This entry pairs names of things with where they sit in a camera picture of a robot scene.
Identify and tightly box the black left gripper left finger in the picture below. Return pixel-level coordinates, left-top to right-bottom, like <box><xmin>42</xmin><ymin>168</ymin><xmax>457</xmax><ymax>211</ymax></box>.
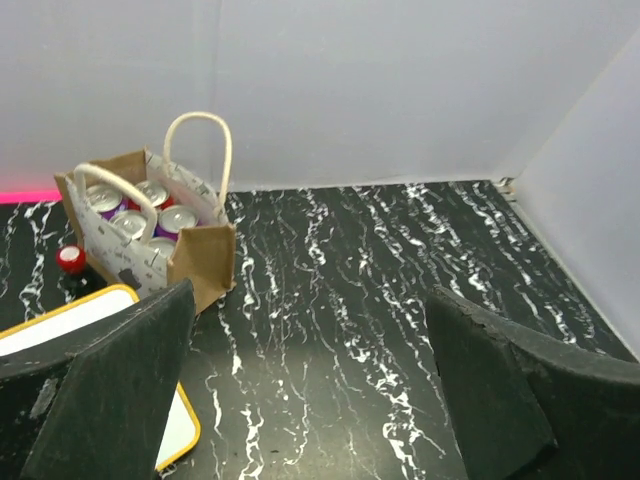
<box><xmin>0</xmin><ymin>278</ymin><xmax>196</xmax><ymax>480</ymax></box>

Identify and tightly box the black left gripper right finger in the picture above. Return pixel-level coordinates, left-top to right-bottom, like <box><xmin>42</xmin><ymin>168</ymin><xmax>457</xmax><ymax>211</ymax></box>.
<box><xmin>425</xmin><ymin>287</ymin><xmax>639</xmax><ymax>479</ymax></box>

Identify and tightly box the purple soda can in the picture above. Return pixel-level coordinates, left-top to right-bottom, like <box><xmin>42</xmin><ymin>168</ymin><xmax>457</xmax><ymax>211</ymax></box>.
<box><xmin>86</xmin><ymin>183</ymin><xmax>127</xmax><ymax>220</ymax></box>
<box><xmin>155</xmin><ymin>205</ymin><xmax>200</xmax><ymax>241</ymax></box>
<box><xmin>109</xmin><ymin>210</ymin><xmax>157</xmax><ymax>244</ymax></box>

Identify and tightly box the canvas tote bag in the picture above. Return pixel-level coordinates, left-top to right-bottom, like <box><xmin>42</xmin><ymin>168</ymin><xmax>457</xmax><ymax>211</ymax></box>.
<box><xmin>54</xmin><ymin>111</ymin><xmax>236</xmax><ymax>312</ymax></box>

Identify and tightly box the red cola can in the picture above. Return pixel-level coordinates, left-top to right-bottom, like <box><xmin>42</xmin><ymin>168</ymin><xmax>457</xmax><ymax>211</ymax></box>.
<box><xmin>135</xmin><ymin>180</ymin><xmax>174</xmax><ymax>211</ymax></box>
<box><xmin>147</xmin><ymin>236</ymin><xmax>176</xmax><ymax>259</ymax></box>

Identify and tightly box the yellow framed whiteboard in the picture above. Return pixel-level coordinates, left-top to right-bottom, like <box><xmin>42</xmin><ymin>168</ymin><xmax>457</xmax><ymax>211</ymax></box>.
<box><xmin>0</xmin><ymin>284</ymin><xmax>202</xmax><ymax>473</ymax></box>

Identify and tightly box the red emergency stop button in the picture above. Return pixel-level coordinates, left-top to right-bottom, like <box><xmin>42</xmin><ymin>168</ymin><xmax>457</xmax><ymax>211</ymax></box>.
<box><xmin>56</xmin><ymin>245</ymin><xmax>87</xmax><ymax>275</ymax></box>

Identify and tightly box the pink tape strip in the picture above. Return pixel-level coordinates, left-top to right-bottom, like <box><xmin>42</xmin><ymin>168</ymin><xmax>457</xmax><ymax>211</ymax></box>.
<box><xmin>0</xmin><ymin>190</ymin><xmax>61</xmax><ymax>204</ymax></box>

